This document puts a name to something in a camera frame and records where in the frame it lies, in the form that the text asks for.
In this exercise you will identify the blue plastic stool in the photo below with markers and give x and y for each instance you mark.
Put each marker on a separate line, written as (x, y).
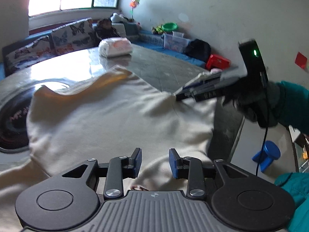
(267, 155)

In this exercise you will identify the white plush toy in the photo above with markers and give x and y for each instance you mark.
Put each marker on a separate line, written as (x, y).
(119, 18)

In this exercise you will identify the pink white tissue pack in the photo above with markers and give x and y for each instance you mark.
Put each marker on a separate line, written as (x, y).
(115, 47)

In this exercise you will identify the child in dark jacket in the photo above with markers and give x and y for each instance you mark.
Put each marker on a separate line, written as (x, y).
(104, 29)

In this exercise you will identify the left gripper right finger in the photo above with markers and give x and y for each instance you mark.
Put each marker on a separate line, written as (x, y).
(191, 169)

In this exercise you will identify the green toy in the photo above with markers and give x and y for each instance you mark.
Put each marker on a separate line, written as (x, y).
(157, 30)

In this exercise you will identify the butterfly cushion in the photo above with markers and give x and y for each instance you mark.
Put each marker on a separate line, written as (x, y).
(28, 55)
(74, 36)

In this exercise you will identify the blue corner sofa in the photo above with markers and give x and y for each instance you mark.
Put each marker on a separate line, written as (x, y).
(128, 30)

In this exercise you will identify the teal right sleeve forearm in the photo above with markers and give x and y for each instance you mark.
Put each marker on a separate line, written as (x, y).
(292, 107)

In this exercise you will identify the right butterfly cushion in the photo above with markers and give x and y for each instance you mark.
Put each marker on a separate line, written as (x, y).
(74, 36)

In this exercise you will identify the left butterfly cushion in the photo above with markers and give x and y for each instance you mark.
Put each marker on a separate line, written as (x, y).
(28, 55)

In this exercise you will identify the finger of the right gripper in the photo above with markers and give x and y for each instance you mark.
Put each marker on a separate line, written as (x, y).
(207, 89)
(201, 79)

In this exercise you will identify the red plastic stool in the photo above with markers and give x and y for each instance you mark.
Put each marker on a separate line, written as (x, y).
(217, 62)

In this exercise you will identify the green plastic basin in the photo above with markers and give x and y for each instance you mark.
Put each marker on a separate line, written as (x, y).
(169, 27)

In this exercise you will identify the cream knit garment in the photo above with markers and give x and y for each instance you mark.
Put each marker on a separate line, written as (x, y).
(103, 119)

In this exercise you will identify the black backpack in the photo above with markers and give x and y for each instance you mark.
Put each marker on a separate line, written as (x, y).
(198, 49)

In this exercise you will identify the teal left sleeve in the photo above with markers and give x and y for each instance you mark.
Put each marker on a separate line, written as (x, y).
(297, 185)

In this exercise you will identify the grey quilted star table cover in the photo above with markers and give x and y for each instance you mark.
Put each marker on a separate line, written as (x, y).
(163, 72)

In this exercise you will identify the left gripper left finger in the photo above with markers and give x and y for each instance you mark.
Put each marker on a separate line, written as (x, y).
(121, 168)

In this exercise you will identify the black gloved right hand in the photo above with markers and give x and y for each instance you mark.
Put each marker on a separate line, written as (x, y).
(260, 107)

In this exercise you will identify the colourful pinwheel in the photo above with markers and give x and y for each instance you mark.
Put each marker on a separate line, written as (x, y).
(133, 5)

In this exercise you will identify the clear plastic storage box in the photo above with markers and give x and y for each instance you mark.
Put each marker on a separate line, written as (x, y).
(175, 43)

